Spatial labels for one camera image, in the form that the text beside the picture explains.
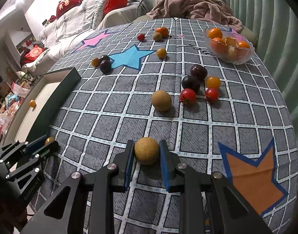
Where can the dark green white tray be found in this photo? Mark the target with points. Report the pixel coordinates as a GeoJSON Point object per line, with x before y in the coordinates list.
{"type": "Point", "coordinates": [50, 92]}

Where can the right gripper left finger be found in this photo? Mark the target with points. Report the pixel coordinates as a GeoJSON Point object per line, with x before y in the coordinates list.
{"type": "Point", "coordinates": [64, 211]}

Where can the yellow tomato right of star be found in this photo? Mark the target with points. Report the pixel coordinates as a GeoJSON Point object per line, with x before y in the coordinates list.
{"type": "Point", "coordinates": [161, 53]}

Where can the tan longan fruit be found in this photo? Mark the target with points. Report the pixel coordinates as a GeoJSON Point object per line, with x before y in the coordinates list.
{"type": "Point", "coordinates": [146, 150]}
{"type": "Point", "coordinates": [161, 100]}

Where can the pink crumpled blanket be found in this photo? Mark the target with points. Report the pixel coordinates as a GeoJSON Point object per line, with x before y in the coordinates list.
{"type": "Point", "coordinates": [204, 10]}

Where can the yellow cherry tomato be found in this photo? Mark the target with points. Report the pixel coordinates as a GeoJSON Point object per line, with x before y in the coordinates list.
{"type": "Point", "coordinates": [49, 140]}

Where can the clear glass fruit bowl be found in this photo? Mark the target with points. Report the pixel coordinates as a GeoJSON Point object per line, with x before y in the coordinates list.
{"type": "Point", "coordinates": [228, 45]}

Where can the red cushion at sofa end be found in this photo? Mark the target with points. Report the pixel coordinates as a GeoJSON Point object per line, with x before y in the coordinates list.
{"type": "Point", "coordinates": [30, 56]}

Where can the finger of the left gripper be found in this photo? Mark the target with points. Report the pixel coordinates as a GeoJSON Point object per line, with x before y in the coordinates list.
{"type": "Point", "coordinates": [29, 173]}
{"type": "Point", "coordinates": [15, 151]}

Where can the pile of snack bags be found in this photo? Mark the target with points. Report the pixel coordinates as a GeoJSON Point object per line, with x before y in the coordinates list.
{"type": "Point", "coordinates": [12, 96]}

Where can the red pillow on sofa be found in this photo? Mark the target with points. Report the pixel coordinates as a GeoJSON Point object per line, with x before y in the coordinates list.
{"type": "Point", "coordinates": [114, 4]}

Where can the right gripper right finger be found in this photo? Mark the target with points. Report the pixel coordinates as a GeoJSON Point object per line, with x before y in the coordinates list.
{"type": "Point", "coordinates": [229, 211]}

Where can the small red cherry tomato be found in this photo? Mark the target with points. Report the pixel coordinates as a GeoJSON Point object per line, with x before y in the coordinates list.
{"type": "Point", "coordinates": [212, 94]}

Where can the orange tomato near plums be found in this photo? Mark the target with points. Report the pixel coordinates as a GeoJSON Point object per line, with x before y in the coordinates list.
{"type": "Point", "coordinates": [213, 82]}

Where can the red embroidered cushion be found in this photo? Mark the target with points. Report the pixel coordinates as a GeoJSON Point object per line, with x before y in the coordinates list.
{"type": "Point", "coordinates": [65, 5]}

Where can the dark plum behind star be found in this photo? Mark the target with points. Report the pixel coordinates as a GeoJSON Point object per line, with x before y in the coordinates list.
{"type": "Point", "coordinates": [104, 57]}

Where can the large red cherry tomato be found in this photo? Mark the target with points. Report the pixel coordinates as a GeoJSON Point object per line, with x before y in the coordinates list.
{"type": "Point", "coordinates": [187, 97]}

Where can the grey plaid star tablecloth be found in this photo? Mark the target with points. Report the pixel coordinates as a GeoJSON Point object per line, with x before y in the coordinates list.
{"type": "Point", "coordinates": [247, 134]}

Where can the dark plum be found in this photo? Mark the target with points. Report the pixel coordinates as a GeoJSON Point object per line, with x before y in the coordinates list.
{"type": "Point", "coordinates": [105, 66]}
{"type": "Point", "coordinates": [104, 57]}
{"type": "Point", "coordinates": [190, 82]}
{"type": "Point", "coordinates": [199, 72]}

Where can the teal pleated curtain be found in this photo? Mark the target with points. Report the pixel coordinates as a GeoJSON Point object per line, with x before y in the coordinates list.
{"type": "Point", "coordinates": [275, 25]}

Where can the far orange tangerine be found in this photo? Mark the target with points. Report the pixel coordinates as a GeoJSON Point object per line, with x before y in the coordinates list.
{"type": "Point", "coordinates": [163, 31]}

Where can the yellow tomato in tray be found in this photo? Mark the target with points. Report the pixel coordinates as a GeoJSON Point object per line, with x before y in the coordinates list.
{"type": "Point", "coordinates": [32, 103]}

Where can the far red cherry tomato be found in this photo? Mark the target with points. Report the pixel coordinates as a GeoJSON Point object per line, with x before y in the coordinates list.
{"type": "Point", "coordinates": [141, 37]}

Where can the far tan longan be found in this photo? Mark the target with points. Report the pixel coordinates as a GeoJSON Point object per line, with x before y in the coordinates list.
{"type": "Point", "coordinates": [157, 36]}

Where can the white covered sofa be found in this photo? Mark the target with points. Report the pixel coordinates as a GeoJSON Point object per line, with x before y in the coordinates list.
{"type": "Point", "coordinates": [66, 32]}

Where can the orange tomato by plums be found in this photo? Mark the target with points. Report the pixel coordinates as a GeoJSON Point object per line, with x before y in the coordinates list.
{"type": "Point", "coordinates": [95, 62]}

